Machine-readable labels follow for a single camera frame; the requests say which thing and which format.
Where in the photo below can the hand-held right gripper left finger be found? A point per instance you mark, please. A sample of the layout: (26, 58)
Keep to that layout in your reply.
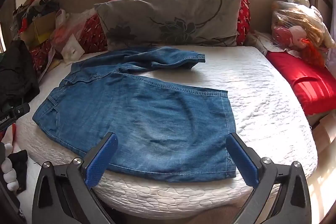
(101, 161)

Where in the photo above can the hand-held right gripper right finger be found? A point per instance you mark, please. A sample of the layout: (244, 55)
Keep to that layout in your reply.
(242, 161)

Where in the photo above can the blue denim pants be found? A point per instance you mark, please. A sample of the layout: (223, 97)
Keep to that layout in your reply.
(144, 108)

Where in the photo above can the person's left hand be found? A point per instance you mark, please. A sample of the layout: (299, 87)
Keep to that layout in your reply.
(9, 174)

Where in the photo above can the red and white cloth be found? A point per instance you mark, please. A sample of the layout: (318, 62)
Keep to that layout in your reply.
(8, 134)

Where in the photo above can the dark green cloth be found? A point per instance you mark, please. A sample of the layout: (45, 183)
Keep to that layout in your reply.
(15, 74)

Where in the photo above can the black cloth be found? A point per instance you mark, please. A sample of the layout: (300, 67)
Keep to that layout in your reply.
(19, 169)

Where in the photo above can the white quilted mattress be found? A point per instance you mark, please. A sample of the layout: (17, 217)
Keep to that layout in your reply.
(262, 108)

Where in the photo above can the red floral cloth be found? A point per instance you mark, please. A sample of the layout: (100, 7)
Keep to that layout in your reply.
(39, 56)

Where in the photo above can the white paper package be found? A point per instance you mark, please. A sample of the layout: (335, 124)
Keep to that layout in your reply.
(72, 48)

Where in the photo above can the cardboard box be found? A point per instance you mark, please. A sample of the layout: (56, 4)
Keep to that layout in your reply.
(39, 27)

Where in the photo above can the plain red pillow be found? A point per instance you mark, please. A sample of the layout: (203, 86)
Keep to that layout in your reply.
(302, 82)

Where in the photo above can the pile of mixed clothes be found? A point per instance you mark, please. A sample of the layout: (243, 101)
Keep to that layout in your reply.
(39, 3)

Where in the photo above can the white lace cloth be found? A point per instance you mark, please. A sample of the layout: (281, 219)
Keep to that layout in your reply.
(262, 41)

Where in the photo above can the red floral cushion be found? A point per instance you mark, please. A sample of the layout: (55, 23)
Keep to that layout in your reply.
(244, 19)

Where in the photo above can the clear plastic bag of dolls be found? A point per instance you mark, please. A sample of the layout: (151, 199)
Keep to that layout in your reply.
(296, 27)

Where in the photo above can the grey floral pillow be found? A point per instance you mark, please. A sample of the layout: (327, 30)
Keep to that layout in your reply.
(170, 16)

